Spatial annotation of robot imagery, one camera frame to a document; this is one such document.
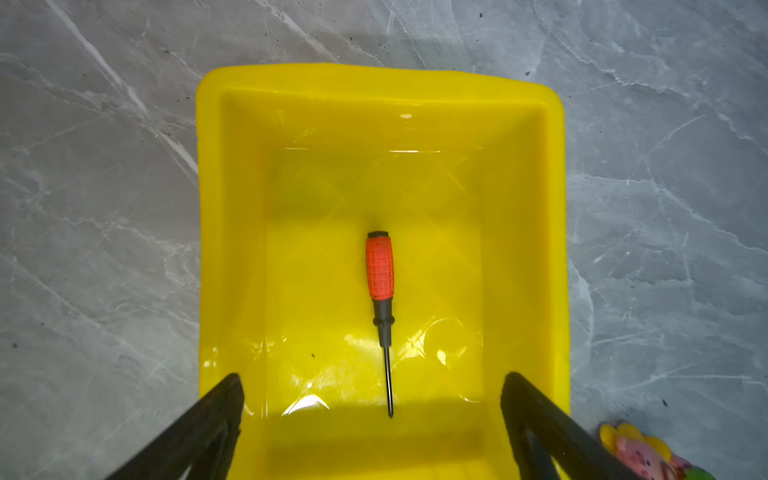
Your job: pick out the yellow plastic bin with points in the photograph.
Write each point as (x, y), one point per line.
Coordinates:
(297, 164)

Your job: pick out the pink pig toy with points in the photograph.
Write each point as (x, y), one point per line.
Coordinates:
(647, 456)

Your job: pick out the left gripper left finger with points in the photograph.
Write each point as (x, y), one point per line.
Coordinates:
(198, 445)

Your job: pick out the red black screwdriver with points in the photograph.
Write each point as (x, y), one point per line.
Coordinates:
(381, 287)

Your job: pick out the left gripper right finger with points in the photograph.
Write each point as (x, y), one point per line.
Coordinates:
(544, 439)

